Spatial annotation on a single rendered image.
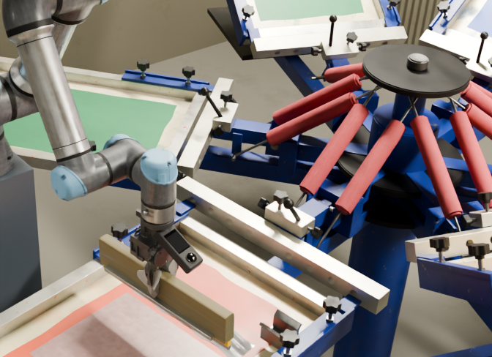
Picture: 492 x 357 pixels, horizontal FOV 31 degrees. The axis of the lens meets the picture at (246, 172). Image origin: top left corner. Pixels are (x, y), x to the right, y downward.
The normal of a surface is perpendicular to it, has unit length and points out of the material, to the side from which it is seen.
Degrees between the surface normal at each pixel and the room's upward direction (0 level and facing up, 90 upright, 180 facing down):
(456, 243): 58
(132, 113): 0
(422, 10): 90
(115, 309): 0
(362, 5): 32
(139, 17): 90
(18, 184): 90
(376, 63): 0
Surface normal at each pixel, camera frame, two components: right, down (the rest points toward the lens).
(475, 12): -0.29, -0.51
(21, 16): 0.00, 0.11
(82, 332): 0.07, -0.84
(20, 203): 0.66, 0.45
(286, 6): 0.23, -0.42
